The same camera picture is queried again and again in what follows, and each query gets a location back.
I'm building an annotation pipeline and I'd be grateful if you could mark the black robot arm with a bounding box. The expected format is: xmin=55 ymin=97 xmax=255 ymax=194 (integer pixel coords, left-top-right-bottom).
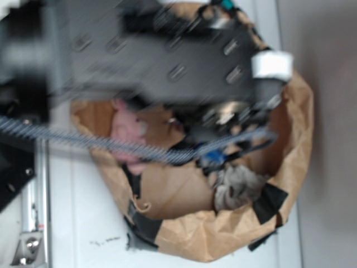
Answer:
xmin=1 ymin=1 xmax=292 ymax=165

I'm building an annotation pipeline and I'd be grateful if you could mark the braided grey cable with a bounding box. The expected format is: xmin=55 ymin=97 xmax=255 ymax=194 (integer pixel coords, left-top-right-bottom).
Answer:
xmin=0 ymin=116 xmax=279 ymax=167

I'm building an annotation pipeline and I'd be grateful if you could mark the brown paper bag bin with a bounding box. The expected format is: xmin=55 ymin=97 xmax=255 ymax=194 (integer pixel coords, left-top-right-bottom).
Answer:
xmin=69 ymin=2 xmax=315 ymax=263

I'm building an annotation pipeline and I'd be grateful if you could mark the crumpled grey paper ball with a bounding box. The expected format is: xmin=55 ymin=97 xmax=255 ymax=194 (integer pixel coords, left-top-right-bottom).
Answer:
xmin=214 ymin=165 xmax=270 ymax=212

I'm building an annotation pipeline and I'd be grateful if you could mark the white tray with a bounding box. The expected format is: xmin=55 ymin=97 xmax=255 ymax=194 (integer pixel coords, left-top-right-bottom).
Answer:
xmin=49 ymin=0 xmax=302 ymax=268

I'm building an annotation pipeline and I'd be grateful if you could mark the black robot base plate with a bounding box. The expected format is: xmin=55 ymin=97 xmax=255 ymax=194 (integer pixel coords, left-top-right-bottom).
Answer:
xmin=1 ymin=142 xmax=35 ymax=211

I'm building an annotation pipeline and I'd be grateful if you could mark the aluminium frame rail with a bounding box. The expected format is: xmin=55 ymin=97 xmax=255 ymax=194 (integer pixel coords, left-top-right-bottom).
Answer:
xmin=10 ymin=140 xmax=52 ymax=267

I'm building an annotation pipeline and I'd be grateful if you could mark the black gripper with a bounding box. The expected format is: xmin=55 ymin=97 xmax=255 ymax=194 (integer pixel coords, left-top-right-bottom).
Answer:
xmin=184 ymin=50 xmax=295 ymax=168

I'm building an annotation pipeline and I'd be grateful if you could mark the pink plush bunny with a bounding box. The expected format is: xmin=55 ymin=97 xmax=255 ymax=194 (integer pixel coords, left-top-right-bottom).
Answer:
xmin=110 ymin=99 xmax=148 ymax=175

